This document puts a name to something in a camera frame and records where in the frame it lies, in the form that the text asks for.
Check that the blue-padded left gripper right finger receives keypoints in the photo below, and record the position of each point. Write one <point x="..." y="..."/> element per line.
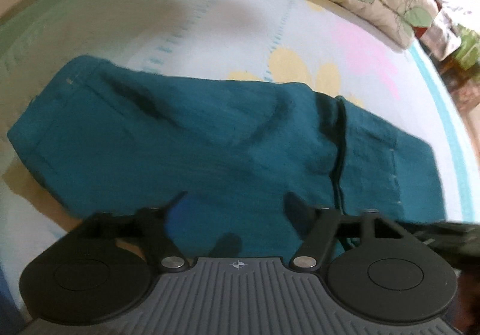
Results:
<point x="299" y="214"/>

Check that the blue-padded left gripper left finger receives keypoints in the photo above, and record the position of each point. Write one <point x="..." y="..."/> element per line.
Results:
<point x="176" y="221"/>

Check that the teal pants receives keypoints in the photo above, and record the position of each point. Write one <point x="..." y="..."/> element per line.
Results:
<point x="104" y="138"/>

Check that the floral light blue bedsheet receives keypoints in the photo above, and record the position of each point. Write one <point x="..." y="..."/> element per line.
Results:
<point x="310" y="41"/>

